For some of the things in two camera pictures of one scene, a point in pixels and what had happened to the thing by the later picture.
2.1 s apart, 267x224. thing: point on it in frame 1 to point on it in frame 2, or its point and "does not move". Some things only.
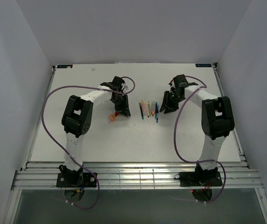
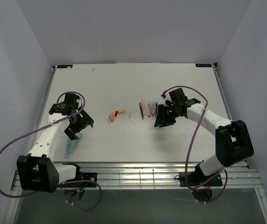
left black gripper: (124, 109) to (85, 121)
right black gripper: (166, 102) to (162, 120)
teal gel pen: (156, 112) does not move
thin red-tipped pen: (148, 113) does not move
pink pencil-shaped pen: (144, 108) does not move
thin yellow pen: (149, 107) does not move
